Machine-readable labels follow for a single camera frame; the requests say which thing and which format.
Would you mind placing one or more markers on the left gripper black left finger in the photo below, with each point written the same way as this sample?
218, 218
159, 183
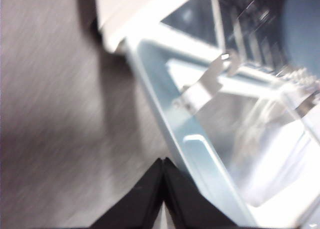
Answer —
140, 209

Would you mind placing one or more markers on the cream Toshiba toaster oven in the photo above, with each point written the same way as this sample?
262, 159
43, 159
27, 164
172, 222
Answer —
120, 14

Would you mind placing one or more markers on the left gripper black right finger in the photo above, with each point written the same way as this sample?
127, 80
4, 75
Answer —
190, 209

